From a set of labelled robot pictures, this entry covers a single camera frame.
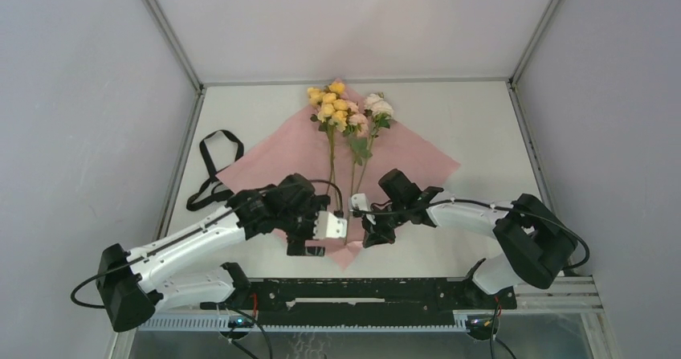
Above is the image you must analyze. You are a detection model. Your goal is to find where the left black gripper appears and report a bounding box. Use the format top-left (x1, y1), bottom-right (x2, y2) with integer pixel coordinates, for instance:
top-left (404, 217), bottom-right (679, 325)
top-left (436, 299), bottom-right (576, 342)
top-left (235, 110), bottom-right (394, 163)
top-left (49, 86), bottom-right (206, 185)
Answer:
top-left (277, 196), bottom-right (331, 255)

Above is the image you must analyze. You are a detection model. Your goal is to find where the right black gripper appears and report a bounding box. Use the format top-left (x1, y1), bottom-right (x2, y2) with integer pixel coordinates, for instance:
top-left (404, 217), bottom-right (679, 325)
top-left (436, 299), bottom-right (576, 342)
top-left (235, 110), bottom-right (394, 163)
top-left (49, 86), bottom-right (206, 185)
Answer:
top-left (361, 199), bottom-right (409, 247)

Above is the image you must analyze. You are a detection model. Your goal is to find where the pink wrapping paper sheet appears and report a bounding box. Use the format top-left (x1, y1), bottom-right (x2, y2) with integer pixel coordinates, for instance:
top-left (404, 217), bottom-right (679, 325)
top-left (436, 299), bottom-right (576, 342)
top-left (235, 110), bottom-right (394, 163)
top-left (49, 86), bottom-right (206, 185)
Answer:
top-left (215, 80), bottom-right (462, 272)

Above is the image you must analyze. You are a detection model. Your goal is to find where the pink fake flower stem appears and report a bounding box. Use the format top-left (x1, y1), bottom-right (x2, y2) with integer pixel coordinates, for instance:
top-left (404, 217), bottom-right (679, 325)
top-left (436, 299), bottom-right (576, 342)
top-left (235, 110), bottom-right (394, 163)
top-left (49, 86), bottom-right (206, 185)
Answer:
top-left (343, 100), bottom-right (373, 247)

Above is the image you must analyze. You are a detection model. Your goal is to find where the white fake flower stem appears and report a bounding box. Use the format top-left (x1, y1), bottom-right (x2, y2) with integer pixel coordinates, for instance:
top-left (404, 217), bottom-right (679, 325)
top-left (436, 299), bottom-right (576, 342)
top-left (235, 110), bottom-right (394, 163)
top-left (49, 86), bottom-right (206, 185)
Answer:
top-left (355, 92), bottom-right (394, 194)

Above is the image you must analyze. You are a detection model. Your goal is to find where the yellow fake flower stem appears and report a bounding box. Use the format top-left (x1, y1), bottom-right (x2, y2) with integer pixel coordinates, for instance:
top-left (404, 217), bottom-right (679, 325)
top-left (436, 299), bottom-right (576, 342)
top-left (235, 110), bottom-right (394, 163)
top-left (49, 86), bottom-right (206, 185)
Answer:
top-left (307, 80), bottom-right (349, 200)

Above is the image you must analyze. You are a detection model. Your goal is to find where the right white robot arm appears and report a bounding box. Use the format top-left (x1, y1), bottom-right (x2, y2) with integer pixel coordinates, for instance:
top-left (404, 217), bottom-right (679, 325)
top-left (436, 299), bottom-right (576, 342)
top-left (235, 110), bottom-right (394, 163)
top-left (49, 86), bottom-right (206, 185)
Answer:
top-left (349, 169), bottom-right (590, 308)

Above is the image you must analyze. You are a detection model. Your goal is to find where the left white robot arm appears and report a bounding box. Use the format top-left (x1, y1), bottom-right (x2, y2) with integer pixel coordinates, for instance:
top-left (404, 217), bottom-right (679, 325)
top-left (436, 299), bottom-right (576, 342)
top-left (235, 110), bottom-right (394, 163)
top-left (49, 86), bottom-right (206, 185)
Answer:
top-left (69, 173), bottom-right (346, 332)

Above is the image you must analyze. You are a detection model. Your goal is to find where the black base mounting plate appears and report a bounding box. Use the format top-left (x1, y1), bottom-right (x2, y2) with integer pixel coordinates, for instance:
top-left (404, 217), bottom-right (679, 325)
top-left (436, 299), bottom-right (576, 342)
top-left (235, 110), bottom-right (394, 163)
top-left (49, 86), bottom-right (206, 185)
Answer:
top-left (199, 269), bottom-right (518, 327)

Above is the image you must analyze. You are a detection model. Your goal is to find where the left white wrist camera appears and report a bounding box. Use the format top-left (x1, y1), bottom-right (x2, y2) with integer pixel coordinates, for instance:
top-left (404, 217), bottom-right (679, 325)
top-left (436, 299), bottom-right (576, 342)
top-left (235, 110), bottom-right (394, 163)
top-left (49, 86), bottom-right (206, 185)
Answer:
top-left (312, 210), bottom-right (348, 240)

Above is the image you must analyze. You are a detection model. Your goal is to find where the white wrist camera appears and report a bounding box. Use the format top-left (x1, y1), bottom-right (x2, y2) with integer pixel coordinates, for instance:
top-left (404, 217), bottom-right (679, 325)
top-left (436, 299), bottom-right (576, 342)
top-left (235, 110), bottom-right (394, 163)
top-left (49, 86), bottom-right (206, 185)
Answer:
top-left (349, 193), bottom-right (369, 214)
top-left (312, 210), bottom-right (348, 240)

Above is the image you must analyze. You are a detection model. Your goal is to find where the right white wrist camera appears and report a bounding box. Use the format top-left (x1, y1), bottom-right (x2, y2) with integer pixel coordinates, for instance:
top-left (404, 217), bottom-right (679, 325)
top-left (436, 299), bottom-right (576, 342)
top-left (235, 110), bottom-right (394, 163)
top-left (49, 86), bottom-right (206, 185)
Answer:
top-left (349, 193), bottom-right (369, 214)

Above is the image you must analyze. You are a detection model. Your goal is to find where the black ribbon strap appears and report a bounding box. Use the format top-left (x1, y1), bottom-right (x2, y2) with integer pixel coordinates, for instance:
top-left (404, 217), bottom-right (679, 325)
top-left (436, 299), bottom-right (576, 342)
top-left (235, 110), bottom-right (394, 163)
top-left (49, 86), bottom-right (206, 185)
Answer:
top-left (186, 129), bottom-right (246, 213)

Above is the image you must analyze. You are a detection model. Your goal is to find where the white cable duct strip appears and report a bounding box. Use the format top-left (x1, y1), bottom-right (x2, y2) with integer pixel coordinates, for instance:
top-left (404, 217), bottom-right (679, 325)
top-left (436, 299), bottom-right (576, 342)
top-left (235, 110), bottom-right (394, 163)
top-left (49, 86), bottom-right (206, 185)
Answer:
top-left (137, 314), bottom-right (469, 332)

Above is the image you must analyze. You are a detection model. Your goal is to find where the aluminium frame rail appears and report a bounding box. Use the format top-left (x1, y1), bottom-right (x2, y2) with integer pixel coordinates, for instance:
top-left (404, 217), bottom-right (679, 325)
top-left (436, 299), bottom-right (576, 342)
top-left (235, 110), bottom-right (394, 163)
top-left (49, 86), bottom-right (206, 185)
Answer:
top-left (141, 0), bottom-right (203, 93)

